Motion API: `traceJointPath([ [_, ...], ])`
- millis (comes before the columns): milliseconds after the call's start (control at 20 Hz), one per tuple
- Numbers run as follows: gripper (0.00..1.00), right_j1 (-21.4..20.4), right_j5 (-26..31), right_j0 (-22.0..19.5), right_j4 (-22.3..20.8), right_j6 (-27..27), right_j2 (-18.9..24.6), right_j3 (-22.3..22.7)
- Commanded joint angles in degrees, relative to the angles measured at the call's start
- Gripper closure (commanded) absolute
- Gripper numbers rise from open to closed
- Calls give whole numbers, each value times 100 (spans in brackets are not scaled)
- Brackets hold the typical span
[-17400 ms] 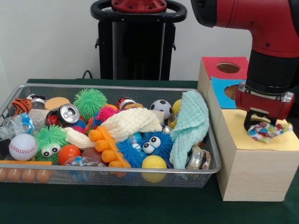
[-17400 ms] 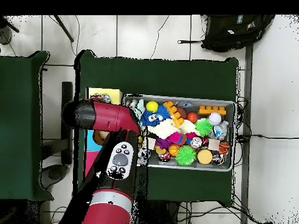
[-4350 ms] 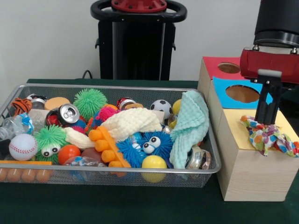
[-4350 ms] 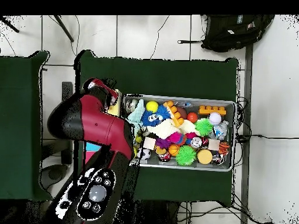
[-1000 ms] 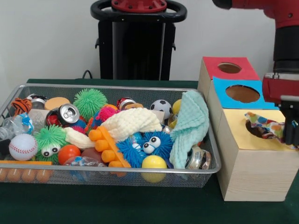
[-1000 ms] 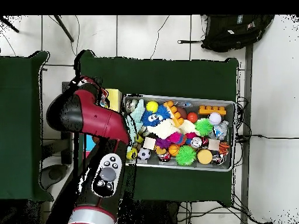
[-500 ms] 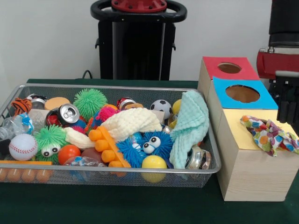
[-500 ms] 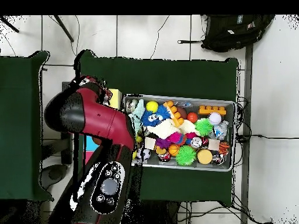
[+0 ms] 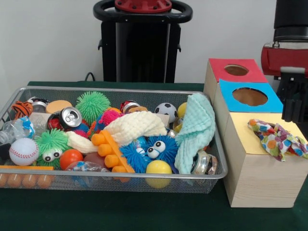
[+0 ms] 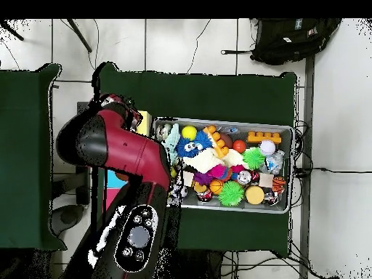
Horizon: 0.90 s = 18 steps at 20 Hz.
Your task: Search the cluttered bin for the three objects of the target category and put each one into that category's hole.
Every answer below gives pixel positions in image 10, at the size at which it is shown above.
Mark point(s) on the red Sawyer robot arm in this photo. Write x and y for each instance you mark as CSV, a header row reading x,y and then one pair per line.
x,y
130,151

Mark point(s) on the wooden box with three holes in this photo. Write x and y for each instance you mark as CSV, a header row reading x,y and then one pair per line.
x,y
145,123

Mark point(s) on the shallow clear mesh bin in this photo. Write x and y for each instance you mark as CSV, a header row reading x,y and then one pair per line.
x,y
242,136

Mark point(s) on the blue spiky toy with eyes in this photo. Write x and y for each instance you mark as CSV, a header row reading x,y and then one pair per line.
x,y
181,146

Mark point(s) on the cream knitted cloth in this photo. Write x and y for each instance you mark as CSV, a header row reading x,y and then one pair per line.
x,y
203,162

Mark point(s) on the mint green knitted cloth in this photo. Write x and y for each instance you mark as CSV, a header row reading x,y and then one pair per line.
x,y
173,139

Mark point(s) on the yellow ball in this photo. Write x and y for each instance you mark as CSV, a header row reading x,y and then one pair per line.
x,y
189,132

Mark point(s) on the long orange toy block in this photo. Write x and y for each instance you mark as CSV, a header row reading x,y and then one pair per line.
x,y
218,141

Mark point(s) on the orange ball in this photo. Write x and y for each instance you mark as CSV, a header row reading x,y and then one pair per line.
x,y
239,146

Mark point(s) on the dark green tablecloth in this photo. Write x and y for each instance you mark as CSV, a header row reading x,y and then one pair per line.
x,y
197,96
23,145

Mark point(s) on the green spiky ball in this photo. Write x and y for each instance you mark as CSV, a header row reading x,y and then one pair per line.
x,y
231,193

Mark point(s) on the green spiky toy with eyes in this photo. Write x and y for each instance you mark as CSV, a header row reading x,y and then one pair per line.
x,y
253,158

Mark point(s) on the white baseball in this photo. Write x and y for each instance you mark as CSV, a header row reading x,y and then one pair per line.
x,y
267,147

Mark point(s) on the black upright panel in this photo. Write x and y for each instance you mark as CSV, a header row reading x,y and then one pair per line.
x,y
83,189

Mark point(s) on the grey stand base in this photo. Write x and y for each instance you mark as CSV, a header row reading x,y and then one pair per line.
x,y
68,218

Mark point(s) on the black backpack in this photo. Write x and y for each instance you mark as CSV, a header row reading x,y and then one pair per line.
x,y
290,40

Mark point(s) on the black tripod leg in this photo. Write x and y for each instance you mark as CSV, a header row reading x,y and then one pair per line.
x,y
13,31
80,36

